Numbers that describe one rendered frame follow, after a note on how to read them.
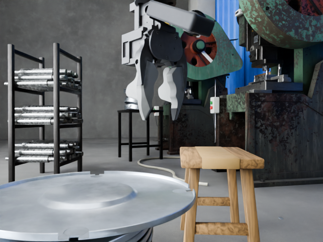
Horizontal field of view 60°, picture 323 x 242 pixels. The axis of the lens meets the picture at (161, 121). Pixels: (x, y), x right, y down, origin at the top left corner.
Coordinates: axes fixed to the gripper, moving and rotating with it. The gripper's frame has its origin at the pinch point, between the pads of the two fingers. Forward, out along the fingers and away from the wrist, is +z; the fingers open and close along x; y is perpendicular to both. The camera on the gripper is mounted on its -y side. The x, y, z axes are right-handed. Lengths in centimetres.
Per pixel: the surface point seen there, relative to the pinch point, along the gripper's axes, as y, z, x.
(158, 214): -11.8, 11.4, 11.2
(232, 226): 13, 33, -39
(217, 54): 181, -78, -251
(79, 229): -9.8, 11.4, 19.3
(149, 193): -4.4, 11.4, 6.5
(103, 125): 551, 18, -302
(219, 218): 41, 46, -71
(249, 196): 10, 24, -43
